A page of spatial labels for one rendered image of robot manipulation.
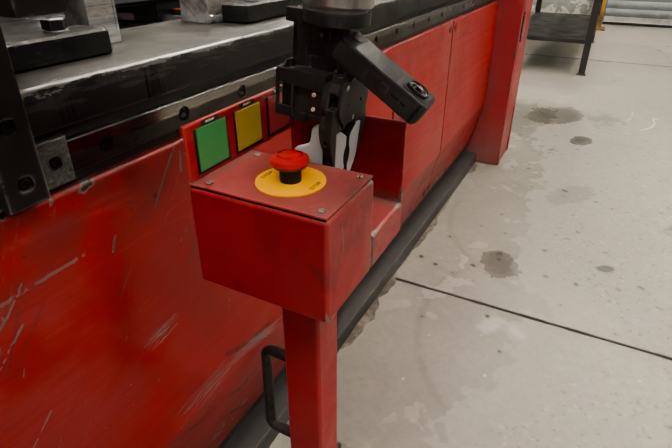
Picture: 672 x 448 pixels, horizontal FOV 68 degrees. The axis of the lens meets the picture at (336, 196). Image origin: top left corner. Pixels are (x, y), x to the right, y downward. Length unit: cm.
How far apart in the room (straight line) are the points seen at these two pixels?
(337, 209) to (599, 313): 135
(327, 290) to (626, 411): 108
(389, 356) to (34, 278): 101
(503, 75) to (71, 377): 216
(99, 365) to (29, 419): 9
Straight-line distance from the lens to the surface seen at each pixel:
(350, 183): 50
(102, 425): 76
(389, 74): 51
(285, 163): 48
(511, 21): 243
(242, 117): 56
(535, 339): 156
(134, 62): 62
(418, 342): 147
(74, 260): 62
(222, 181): 52
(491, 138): 256
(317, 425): 76
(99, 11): 74
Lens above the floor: 100
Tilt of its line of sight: 27 degrees down
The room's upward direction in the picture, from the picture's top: straight up
